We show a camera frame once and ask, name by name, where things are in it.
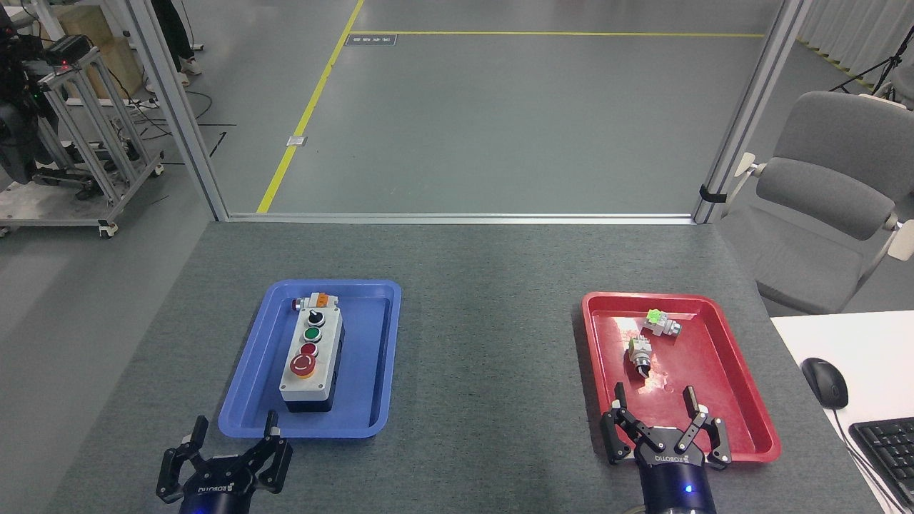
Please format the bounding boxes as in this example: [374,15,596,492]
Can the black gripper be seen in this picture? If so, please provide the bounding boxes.
[600,382,730,514]
[156,410,293,514]

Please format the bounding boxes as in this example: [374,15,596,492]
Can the grey four-button control box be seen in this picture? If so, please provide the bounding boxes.
[278,307,345,413]

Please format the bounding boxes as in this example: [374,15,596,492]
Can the red plastic tray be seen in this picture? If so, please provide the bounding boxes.
[581,291,782,463]

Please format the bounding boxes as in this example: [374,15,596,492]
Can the black computer mouse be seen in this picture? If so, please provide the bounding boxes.
[801,357,850,410]

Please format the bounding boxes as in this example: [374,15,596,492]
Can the blue plastic tray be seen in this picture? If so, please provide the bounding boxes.
[218,279,402,439]

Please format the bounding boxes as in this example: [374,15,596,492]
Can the white desk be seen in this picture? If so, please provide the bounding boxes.
[770,310,914,514]

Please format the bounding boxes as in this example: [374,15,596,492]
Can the black keyboard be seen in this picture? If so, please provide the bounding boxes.
[848,418,914,509]

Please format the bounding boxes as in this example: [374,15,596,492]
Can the grey office chair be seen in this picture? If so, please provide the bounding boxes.
[718,91,914,316]

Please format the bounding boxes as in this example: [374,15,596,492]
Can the silver aluminium crossbar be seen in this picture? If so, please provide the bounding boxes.
[226,212,697,226]

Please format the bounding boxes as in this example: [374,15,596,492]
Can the black machine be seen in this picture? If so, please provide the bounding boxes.
[0,7,69,185]

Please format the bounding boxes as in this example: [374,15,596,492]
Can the brown wooden crate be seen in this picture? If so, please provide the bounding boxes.
[39,4,144,101]

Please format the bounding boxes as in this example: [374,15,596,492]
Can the black tripod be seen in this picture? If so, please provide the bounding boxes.
[828,27,914,101]

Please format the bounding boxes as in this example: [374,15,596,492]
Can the person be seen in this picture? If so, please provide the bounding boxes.
[150,0,204,88]

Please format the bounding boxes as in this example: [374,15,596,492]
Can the white curtain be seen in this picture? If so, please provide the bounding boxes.
[796,0,914,90]

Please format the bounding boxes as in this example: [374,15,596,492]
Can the black knob selector switch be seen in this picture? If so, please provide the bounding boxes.
[627,337,654,378]

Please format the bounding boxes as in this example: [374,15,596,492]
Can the green push button switch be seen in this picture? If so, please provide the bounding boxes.
[641,308,683,340]

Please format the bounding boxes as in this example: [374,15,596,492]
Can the black mouse cable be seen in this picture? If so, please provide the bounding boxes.
[832,407,908,514]

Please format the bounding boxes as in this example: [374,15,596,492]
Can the aluminium frame cart on wheels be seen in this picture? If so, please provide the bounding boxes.
[0,43,165,238]

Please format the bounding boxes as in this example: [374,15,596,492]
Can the silver aluminium post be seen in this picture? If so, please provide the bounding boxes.
[691,0,813,225]
[127,0,229,222]

